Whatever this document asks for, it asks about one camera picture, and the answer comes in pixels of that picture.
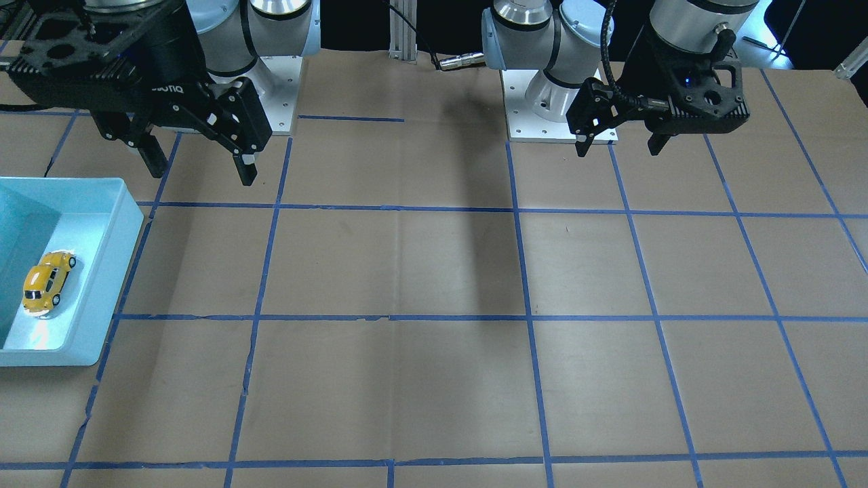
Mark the aluminium frame post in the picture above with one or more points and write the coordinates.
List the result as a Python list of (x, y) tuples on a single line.
[(402, 24)]

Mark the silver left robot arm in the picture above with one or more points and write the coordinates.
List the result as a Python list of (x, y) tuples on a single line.
[(571, 42)]

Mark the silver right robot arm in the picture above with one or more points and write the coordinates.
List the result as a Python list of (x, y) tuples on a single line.
[(235, 34)]

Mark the yellow beetle toy car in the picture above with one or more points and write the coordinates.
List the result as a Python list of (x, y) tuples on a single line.
[(44, 282)]

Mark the brown paper table cover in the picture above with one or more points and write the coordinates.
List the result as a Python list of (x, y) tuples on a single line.
[(408, 298)]

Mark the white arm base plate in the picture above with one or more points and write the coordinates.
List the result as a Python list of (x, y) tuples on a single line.
[(277, 81), (535, 107)]

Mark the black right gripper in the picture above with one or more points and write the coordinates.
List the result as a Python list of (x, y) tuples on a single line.
[(171, 62)]

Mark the light blue plastic bin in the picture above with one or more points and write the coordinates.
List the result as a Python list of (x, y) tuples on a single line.
[(66, 244)]

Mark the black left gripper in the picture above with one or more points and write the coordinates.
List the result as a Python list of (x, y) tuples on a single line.
[(641, 76)]

